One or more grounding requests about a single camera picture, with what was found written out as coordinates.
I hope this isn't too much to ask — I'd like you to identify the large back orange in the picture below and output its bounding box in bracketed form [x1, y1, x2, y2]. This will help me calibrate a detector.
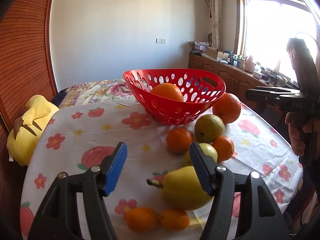
[213, 93, 241, 124]

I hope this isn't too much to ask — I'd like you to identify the large orange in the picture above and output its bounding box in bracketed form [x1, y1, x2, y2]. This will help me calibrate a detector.
[150, 83, 183, 102]
[213, 93, 241, 124]

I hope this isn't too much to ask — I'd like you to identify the mandarin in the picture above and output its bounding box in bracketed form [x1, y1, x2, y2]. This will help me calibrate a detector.
[166, 128, 193, 154]
[212, 136, 234, 162]

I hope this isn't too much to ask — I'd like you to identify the small kumquat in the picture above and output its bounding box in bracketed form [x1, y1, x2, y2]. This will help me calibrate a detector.
[159, 209, 190, 231]
[125, 207, 158, 233]

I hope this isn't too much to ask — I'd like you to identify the yellow pear with stem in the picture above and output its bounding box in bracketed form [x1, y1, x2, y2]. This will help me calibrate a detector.
[146, 166, 212, 210]

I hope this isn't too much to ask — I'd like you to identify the pale green apple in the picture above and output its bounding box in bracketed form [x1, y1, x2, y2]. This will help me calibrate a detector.
[183, 143, 218, 166]

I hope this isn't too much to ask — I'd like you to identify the green-brown pear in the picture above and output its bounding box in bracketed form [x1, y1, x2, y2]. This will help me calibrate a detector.
[194, 114, 225, 144]

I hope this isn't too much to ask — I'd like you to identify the large front orange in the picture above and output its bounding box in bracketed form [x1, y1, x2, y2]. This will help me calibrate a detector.
[150, 83, 183, 102]

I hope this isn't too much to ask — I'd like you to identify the person's right hand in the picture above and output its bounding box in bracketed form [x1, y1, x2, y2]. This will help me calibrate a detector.
[285, 113, 313, 157]

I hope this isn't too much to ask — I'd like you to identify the clutter on sideboard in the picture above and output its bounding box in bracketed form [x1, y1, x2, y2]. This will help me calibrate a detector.
[189, 41, 298, 89]

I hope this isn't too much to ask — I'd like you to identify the wooden sideboard cabinet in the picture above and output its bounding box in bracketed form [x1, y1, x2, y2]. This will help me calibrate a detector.
[188, 53, 289, 140]

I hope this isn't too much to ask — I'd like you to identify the floral white table cloth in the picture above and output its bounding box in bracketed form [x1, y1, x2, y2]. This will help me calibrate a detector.
[20, 99, 303, 239]

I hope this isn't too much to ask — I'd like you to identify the wooden framed window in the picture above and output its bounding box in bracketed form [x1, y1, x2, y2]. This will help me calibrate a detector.
[237, 0, 319, 82]

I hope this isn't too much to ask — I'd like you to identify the yellow plush toy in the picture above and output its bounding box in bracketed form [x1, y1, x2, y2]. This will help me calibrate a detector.
[7, 95, 59, 166]

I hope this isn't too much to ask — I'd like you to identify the red perforated plastic basket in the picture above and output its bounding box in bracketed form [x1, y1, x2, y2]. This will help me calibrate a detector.
[123, 68, 226, 125]

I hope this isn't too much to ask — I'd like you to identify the floral bed quilt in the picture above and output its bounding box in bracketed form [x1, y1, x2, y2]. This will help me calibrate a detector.
[51, 79, 134, 109]

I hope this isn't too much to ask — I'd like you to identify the patterned curtain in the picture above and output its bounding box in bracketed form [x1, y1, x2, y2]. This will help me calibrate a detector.
[209, 0, 222, 49]

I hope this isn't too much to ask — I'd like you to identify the wooden slatted wardrobe door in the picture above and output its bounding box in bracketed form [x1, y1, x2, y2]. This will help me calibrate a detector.
[1, 0, 57, 131]

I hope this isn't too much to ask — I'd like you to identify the white wall switch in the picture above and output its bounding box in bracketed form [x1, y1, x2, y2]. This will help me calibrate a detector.
[156, 38, 167, 44]

